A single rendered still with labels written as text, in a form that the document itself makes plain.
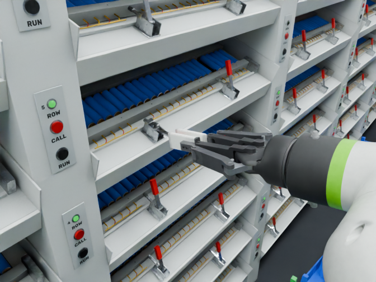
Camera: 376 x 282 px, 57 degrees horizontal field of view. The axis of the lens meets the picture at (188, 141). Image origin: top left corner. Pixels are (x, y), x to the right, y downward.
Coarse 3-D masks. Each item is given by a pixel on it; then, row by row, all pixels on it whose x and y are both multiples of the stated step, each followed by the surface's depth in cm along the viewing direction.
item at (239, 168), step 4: (232, 160) 51; (236, 164) 51; (240, 164) 50; (224, 168) 51; (236, 168) 50; (240, 168) 50; (244, 168) 50; (248, 168) 50; (252, 168) 50; (228, 172) 50; (232, 172) 50; (236, 172) 50; (240, 172) 50
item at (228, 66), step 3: (228, 60) 82; (225, 63) 82; (228, 63) 82; (228, 66) 82; (228, 69) 82; (231, 69) 83; (228, 72) 83; (231, 72) 83; (228, 75) 83; (231, 75) 84; (231, 78) 84; (231, 81) 84; (231, 84) 84; (228, 87) 85; (231, 87) 84
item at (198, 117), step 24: (240, 48) 99; (240, 72) 96; (264, 72) 97; (192, 96) 81; (216, 96) 84; (240, 96) 87; (168, 120) 73; (192, 120) 75; (216, 120) 82; (96, 144) 62; (120, 144) 64; (144, 144) 66; (168, 144) 70; (96, 168) 54; (120, 168) 60
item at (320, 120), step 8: (320, 104) 164; (312, 112) 160; (320, 112) 163; (328, 112) 163; (304, 120) 153; (312, 120) 160; (320, 120) 162; (328, 120) 164; (296, 128) 147; (304, 128) 153; (312, 128) 151; (320, 128) 157; (296, 136) 147
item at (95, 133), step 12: (240, 60) 96; (216, 72) 87; (192, 84) 80; (204, 84) 83; (168, 96) 75; (180, 96) 77; (144, 108) 69; (156, 108) 72; (108, 120) 64; (120, 120) 65; (132, 120) 68; (96, 132) 61; (108, 132) 64
